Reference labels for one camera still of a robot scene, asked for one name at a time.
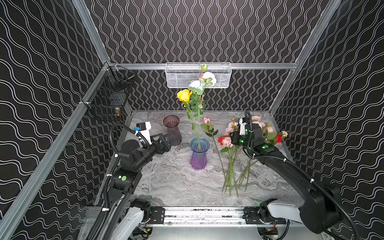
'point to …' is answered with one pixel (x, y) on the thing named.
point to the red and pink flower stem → (226, 141)
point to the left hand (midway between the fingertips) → (172, 134)
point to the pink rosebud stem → (209, 128)
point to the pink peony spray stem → (232, 126)
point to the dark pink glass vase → (172, 122)
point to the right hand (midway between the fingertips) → (231, 133)
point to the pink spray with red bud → (268, 134)
